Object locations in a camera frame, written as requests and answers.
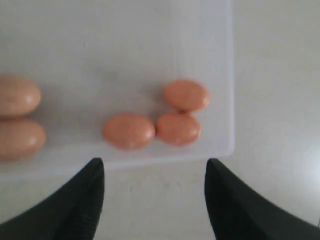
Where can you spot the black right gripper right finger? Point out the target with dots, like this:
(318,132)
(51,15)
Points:
(237,212)

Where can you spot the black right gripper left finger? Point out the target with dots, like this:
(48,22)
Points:
(71,213)

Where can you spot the brown egg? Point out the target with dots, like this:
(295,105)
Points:
(128,131)
(19,96)
(186,95)
(177,129)
(20,138)

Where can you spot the clear plastic container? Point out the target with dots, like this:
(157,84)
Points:
(95,58)

